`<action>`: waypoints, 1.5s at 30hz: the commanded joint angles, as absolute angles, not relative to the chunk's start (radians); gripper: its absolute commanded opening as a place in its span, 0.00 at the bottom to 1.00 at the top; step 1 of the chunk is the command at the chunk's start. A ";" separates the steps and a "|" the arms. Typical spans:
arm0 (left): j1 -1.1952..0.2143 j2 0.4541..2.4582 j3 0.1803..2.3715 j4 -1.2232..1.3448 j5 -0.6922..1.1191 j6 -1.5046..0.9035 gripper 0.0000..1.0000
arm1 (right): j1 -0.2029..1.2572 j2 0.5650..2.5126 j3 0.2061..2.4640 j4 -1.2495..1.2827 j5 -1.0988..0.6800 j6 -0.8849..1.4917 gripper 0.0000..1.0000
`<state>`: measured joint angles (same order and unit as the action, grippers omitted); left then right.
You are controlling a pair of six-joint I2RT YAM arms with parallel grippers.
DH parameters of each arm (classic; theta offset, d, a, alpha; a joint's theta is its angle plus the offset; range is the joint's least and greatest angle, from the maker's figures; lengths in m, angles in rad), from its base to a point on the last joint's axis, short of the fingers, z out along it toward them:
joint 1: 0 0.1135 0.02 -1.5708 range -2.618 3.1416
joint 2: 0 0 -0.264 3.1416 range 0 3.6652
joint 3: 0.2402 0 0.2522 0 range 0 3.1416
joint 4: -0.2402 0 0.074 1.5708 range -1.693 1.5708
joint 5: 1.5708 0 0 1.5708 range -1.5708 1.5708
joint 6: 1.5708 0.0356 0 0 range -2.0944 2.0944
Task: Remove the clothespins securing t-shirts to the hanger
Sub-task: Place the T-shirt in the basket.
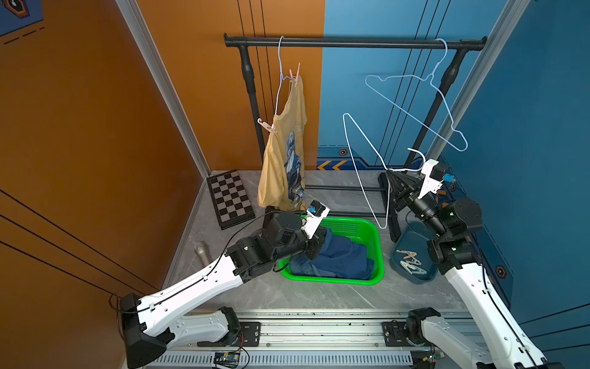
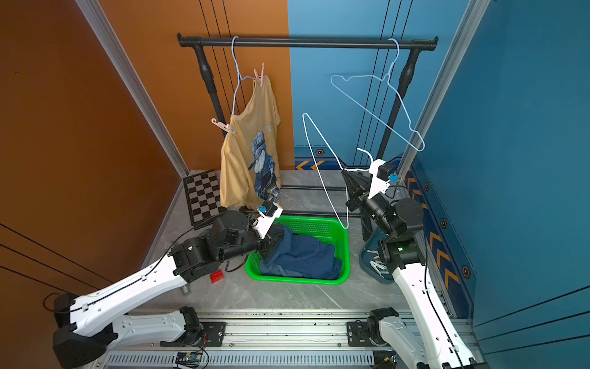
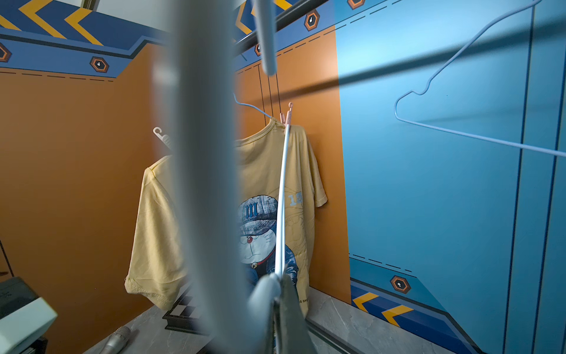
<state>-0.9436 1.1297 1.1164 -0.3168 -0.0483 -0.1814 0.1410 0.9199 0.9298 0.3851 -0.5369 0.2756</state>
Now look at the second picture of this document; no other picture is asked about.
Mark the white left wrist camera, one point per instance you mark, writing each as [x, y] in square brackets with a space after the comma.
[268, 212]

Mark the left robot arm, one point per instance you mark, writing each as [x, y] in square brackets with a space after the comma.
[90, 325]

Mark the green plastic basket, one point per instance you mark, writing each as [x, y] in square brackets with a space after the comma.
[326, 230]

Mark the navy printed t-shirt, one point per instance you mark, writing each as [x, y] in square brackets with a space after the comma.
[300, 256]

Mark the white wire hanger tan shirt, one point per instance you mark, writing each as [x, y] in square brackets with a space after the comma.
[239, 77]

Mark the white clothespin navy shirt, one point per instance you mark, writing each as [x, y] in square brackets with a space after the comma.
[379, 268]

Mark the pink clothespin front tan shirt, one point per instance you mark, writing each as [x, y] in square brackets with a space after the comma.
[223, 126]

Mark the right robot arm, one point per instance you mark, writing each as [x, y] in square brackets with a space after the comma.
[438, 344]

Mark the silver metal cylinder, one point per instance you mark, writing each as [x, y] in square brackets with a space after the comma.
[185, 290]

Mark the light blue wire hanger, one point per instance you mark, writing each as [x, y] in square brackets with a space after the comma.
[380, 95]

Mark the pink clothespin tan shirt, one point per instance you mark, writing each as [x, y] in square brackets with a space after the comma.
[259, 75]
[223, 126]

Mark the aluminium corner post right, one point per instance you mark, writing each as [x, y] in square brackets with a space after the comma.
[464, 34]

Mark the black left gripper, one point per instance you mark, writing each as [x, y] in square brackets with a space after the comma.
[270, 240]

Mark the red toy block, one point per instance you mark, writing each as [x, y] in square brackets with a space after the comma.
[216, 277]

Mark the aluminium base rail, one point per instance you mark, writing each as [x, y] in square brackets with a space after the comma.
[264, 338]

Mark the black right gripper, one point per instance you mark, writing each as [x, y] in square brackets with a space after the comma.
[354, 181]

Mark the aluminium corner post left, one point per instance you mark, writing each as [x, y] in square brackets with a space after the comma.
[106, 35]

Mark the green circuit board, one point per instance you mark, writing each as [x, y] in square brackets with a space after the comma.
[189, 359]

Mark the pink clothespin rear tan shirt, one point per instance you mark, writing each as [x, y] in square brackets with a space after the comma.
[259, 75]

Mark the checkered chess board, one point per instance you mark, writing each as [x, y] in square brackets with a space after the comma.
[203, 196]

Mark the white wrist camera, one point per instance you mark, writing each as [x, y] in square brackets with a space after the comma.
[268, 212]
[383, 174]

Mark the teal plastic bin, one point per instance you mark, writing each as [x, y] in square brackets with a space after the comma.
[370, 251]

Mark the aluminium corner post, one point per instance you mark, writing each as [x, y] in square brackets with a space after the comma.
[106, 35]
[464, 34]

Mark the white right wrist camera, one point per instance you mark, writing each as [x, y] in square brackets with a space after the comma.
[383, 174]

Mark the tan yellow t-shirt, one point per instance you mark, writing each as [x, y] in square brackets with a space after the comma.
[250, 171]

